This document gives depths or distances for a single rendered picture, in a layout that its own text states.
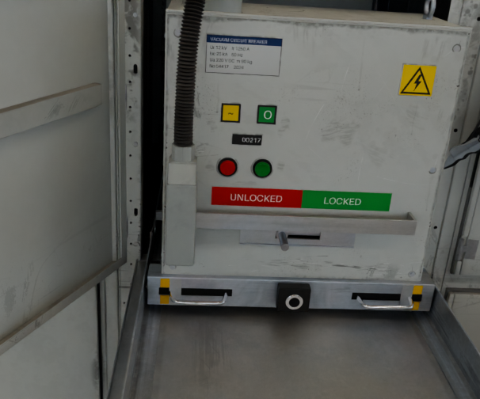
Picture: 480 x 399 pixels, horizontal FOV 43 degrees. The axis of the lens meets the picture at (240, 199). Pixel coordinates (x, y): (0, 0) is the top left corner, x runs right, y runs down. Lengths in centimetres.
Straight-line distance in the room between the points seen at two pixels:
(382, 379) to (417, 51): 54
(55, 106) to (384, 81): 55
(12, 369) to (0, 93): 74
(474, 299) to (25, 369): 104
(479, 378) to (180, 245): 52
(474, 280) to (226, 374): 69
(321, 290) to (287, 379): 21
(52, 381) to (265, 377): 65
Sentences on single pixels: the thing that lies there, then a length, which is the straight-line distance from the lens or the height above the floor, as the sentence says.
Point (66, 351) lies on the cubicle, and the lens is 149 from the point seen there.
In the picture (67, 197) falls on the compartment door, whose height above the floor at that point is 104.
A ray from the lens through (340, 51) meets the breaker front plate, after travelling 103.
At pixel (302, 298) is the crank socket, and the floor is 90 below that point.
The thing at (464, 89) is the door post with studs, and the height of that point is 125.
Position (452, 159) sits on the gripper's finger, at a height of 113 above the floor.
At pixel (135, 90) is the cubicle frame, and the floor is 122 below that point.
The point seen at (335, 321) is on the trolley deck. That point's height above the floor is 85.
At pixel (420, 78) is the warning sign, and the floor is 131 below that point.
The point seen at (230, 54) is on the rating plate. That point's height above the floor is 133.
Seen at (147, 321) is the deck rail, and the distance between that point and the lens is 116.
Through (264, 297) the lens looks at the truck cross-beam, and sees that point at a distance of 117.
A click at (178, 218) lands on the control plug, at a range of 97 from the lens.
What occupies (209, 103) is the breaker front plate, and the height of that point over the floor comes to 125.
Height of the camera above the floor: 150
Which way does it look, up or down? 23 degrees down
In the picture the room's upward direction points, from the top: 4 degrees clockwise
